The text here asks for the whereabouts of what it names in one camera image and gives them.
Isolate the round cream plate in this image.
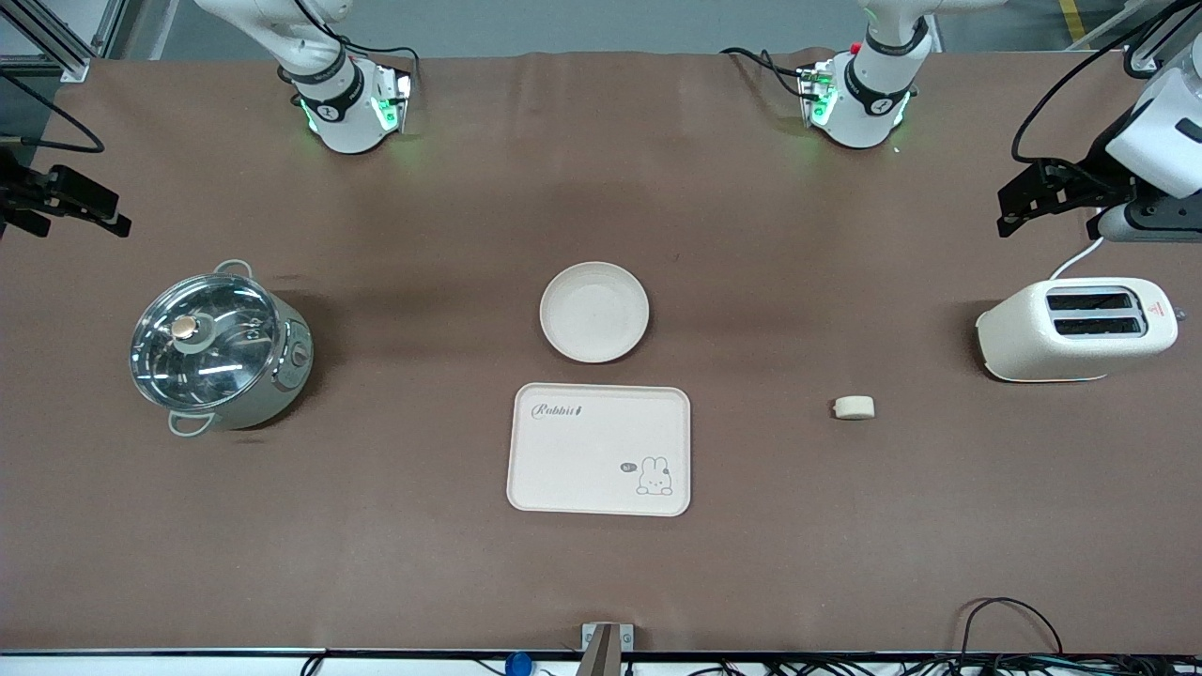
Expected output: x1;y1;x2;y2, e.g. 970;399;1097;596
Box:
540;261;651;364

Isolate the cream rabbit print tray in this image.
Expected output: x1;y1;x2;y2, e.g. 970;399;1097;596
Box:
507;382;692;517

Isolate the cream two-slot toaster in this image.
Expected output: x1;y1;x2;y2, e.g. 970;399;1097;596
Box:
976;277;1179;383

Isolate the glass pot lid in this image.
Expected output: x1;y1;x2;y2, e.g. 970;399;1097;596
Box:
130;274;285;411

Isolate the steel pot with glass lid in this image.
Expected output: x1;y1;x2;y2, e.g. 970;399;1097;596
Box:
130;260;315;438

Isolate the brown tablecloth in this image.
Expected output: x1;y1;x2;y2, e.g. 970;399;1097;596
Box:
0;49;1202;655

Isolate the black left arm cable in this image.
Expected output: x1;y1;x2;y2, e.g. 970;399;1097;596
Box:
1010;0;1202;168

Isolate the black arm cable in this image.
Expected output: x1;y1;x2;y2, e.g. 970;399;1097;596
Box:
0;70;105;154
1010;0;1202;168

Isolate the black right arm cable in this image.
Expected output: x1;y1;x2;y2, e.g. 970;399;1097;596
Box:
0;70;105;154

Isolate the white toaster power cable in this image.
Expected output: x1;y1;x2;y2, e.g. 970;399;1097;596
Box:
1050;235;1107;281

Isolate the aluminium frame profile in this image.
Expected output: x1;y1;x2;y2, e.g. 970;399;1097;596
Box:
0;0;128;84
1122;0;1202;76

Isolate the black base cable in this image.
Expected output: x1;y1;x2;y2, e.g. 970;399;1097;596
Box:
721;47;810;100

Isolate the black looped cable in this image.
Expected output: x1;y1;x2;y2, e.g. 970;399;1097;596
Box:
958;597;1067;658

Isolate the tangled black cable bundle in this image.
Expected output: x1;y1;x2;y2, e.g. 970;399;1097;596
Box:
657;654;1202;676

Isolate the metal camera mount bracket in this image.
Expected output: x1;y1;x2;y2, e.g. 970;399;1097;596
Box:
580;622;634;676

